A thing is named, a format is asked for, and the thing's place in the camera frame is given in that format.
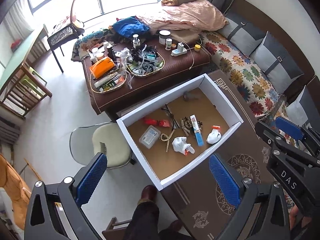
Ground white glove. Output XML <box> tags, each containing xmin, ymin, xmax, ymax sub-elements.
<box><xmin>206</xmin><ymin>126</ymin><xmax>222</xmax><ymax>145</ymax></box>
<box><xmin>172</xmin><ymin>137</ymin><xmax>195</xmax><ymax>155</ymax></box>

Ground blue toothpaste box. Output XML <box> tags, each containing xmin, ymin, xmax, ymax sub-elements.
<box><xmin>190</xmin><ymin>115</ymin><xmax>204</xmax><ymax>146</ymax></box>

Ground clear plastic case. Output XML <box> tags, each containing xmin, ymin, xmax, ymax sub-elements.
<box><xmin>139</xmin><ymin>125</ymin><xmax>161</xmax><ymax>149</ymax></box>

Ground rhinestone bow hair clip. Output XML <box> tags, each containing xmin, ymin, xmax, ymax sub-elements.
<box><xmin>180</xmin><ymin>117</ymin><xmax>194</xmax><ymax>137</ymax></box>

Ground gold pearl hair claw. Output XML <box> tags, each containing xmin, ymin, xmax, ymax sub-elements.
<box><xmin>160</xmin><ymin>129</ymin><xmax>175</xmax><ymax>152</ymax></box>

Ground blue safety glasses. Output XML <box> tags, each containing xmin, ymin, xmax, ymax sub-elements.
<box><xmin>161</xmin><ymin>104</ymin><xmax>180</xmax><ymax>129</ymax></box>

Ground metal mesh strainer cup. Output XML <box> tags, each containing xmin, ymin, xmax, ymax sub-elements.
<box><xmin>183</xmin><ymin>91</ymin><xmax>201</xmax><ymax>102</ymax></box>

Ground person's right hand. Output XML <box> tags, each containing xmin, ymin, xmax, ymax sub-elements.
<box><xmin>289</xmin><ymin>205</ymin><xmax>312</xmax><ymax>230</ymax></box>

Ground grey cushion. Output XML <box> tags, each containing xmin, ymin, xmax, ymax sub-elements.
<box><xmin>218</xmin><ymin>11</ymin><xmax>266</xmax><ymax>56</ymax></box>
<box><xmin>286</xmin><ymin>86</ymin><xmax>320</xmax><ymax>132</ymax></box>
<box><xmin>250</xmin><ymin>31</ymin><xmax>304</xmax><ymax>94</ymax></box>

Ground cream round stool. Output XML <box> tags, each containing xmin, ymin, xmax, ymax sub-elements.
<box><xmin>69</xmin><ymin>121</ymin><xmax>136</xmax><ymax>170</ymax></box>

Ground person's shoe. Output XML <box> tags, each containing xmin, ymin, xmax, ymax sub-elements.
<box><xmin>138</xmin><ymin>185</ymin><xmax>157</xmax><ymax>204</ymax></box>

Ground white cardboard box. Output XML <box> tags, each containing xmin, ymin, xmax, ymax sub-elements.
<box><xmin>117</xmin><ymin>74</ymin><xmax>244</xmax><ymax>191</ymax></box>

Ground red wrapped item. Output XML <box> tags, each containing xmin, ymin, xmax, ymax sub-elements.
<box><xmin>143</xmin><ymin>117</ymin><xmax>170</xmax><ymax>127</ymax></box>

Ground grey cushion far left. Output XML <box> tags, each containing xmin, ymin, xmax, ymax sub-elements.
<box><xmin>218</xmin><ymin>11</ymin><xmax>266</xmax><ymax>56</ymax></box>

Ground woven tray with tubes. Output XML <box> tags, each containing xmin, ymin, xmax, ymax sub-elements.
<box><xmin>89</xmin><ymin>70</ymin><xmax>127</xmax><ymax>94</ymax></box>

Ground wooden chair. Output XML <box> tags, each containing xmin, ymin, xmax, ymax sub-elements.
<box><xmin>0</xmin><ymin>24</ymin><xmax>53</xmax><ymax>120</ymax></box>

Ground brown side table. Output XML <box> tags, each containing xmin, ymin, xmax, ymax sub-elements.
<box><xmin>82</xmin><ymin>39</ymin><xmax>210</xmax><ymax>120</ymax></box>

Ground orange pouch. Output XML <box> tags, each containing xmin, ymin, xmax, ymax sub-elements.
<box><xmin>89</xmin><ymin>57</ymin><xmax>115</xmax><ymax>79</ymax></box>

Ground brown sofa backrest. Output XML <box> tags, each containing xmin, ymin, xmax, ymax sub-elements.
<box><xmin>225</xmin><ymin>0</ymin><xmax>319</xmax><ymax>108</ymax></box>

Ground pink blanket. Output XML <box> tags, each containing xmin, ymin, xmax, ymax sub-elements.
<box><xmin>136</xmin><ymin>0</ymin><xmax>228</xmax><ymax>34</ymax></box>

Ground white jar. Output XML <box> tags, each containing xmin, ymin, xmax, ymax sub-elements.
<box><xmin>159</xmin><ymin>30</ymin><xmax>171</xmax><ymax>45</ymax></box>

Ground black metal chair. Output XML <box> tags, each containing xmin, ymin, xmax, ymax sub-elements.
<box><xmin>47</xmin><ymin>0</ymin><xmax>85</xmax><ymax>73</ymax></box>

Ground blue cloth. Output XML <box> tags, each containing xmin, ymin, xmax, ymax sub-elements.
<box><xmin>112</xmin><ymin>16</ymin><xmax>152</xmax><ymax>39</ymax></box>

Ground woven tray with cables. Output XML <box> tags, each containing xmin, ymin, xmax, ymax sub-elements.
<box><xmin>125</xmin><ymin>44</ymin><xmax>165</xmax><ymax>77</ymax></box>

